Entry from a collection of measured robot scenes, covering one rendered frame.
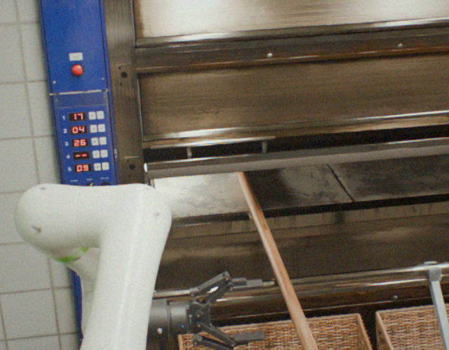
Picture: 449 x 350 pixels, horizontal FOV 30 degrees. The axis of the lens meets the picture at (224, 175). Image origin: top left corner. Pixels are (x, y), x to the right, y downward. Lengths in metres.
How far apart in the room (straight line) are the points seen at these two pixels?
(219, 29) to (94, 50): 0.33
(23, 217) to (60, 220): 0.07
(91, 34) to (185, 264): 0.73
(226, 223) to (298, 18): 0.62
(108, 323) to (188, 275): 1.16
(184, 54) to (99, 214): 0.86
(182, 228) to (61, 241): 0.93
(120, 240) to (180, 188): 1.25
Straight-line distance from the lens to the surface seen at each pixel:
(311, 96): 2.36
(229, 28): 2.25
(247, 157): 2.22
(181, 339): 2.53
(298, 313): 1.93
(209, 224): 2.44
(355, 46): 2.36
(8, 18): 2.26
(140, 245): 1.45
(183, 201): 2.59
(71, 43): 2.23
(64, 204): 1.53
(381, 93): 2.40
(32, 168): 2.36
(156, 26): 2.24
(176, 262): 2.50
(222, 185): 2.70
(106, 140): 2.30
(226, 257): 2.51
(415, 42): 2.40
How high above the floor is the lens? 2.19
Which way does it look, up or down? 21 degrees down
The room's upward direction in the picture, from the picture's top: 3 degrees counter-clockwise
